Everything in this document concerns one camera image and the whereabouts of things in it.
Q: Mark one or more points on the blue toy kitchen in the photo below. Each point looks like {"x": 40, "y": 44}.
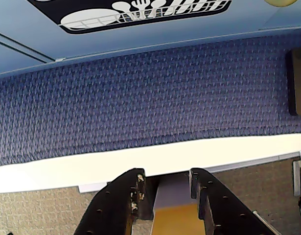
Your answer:
{"x": 42, "y": 36}

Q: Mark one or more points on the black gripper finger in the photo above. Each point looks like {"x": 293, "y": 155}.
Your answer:
{"x": 226, "y": 210}
{"x": 111, "y": 208}

